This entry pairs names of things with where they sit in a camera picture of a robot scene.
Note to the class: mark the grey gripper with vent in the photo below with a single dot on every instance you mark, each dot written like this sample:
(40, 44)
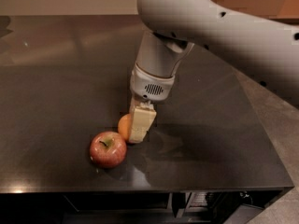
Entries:
(150, 85)

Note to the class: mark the orange fruit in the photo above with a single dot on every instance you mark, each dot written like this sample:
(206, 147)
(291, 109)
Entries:
(124, 127)

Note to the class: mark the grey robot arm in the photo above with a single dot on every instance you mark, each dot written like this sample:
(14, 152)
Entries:
(267, 51)

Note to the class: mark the red apple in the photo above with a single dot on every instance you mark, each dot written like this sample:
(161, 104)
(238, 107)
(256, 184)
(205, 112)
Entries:
(108, 149)

